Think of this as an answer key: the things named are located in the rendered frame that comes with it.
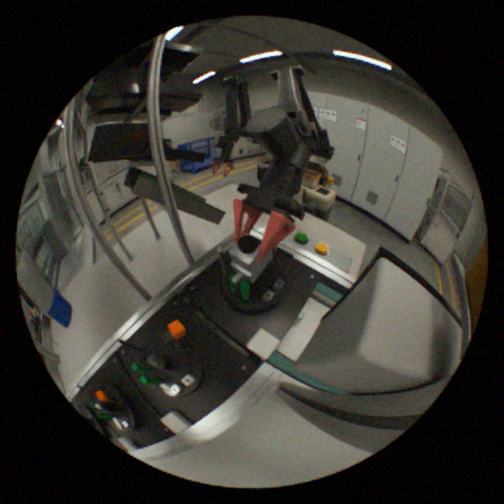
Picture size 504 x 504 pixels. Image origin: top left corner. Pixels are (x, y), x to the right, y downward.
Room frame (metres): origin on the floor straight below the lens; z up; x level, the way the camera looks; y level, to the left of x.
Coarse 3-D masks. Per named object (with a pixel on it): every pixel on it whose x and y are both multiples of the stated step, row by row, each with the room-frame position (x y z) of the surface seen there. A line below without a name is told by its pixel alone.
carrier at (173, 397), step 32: (160, 320) 0.08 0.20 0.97; (192, 320) 0.09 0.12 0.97; (128, 352) -0.02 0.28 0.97; (160, 352) 0.00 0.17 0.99; (192, 352) 0.02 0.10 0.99; (224, 352) 0.03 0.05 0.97; (160, 384) -0.06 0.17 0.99; (192, 384) -0.04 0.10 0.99; (224, 384) -0.04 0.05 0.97; (192, 416) -0.12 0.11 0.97
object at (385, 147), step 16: (368, 112) 2.46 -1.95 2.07; (384, 112) 2.24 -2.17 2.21; (368, 128) 2.43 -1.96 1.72; (384, 128) 2.23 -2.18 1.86; (400, 128) 2.03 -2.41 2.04; (368, 144) 2.40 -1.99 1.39; (384, 144) 2.21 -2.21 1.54; (400, 144) 2.00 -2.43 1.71; (368, 160) 2.36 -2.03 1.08; (384, 160) 2.17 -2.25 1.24; (400, 160) 1.96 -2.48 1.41; (368, 176) 2.31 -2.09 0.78; (384, 176) 2.12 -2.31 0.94; (368, 192) 2.25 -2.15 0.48; (384, 192) 2.05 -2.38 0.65; (368, 208) 2.18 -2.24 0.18; (384, 208) 1.97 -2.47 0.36
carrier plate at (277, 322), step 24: (216, 264) 0.24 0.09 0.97; (288, 264) 0.24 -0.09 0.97; (192, 288) 0.17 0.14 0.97; (216, 288) 0.17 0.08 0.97; (288, 288) 0.17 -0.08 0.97; (312, 288) 0.17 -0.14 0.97; (216, 312) 0.11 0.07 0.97; (240, 312) 0.12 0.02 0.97; (264, 312) 0.12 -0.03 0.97; (288, 312) 0.11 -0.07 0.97; (240, 336) 0.07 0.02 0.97
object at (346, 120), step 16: (336, 96) 2.87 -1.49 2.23; (320, 112) 3.05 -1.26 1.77; (336, 112) 2.84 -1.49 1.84; (352, 112) 2.64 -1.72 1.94; (336, 128) 2.83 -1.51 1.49; (352, 128) 2.63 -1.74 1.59; (336, 144) 2.80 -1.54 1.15; (352, 144) 2.60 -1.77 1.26; (336, 160) 2.77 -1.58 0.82; (352, 160) 2.56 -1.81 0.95; (336, 176) 2.72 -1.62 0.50; (352, 176) 2.52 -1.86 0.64; (336, 192) 2.67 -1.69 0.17; (352, 192) 2.46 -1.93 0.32
